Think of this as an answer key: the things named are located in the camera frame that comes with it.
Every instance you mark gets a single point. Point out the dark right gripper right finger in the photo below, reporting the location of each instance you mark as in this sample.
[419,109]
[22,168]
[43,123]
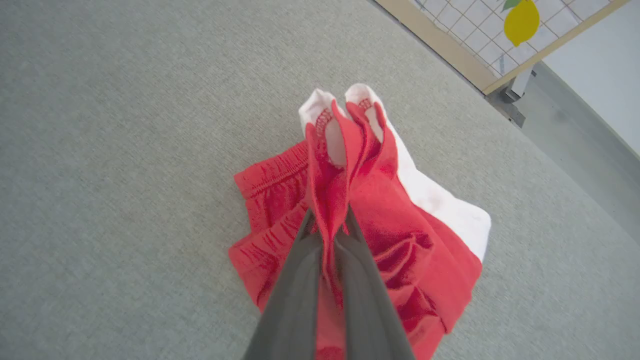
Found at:
[367,305]

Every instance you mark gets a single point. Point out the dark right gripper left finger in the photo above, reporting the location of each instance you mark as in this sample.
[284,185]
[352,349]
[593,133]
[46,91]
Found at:
[292,305]

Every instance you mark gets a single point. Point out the red and white garment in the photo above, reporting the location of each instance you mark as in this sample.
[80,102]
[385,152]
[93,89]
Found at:
[420,240]

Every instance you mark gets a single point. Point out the grey fabric sofa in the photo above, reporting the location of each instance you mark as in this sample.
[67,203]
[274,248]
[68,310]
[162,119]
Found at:
[125,150]

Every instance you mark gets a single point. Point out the grey metal screen stand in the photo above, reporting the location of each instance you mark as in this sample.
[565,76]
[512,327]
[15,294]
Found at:
[515,97]

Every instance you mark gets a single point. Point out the wood framed grid screen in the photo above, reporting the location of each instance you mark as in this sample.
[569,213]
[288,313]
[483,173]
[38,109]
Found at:
[480,30]

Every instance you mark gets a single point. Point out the yellow lemon decoration near frame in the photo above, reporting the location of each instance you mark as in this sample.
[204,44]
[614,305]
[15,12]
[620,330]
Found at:
[521,22]

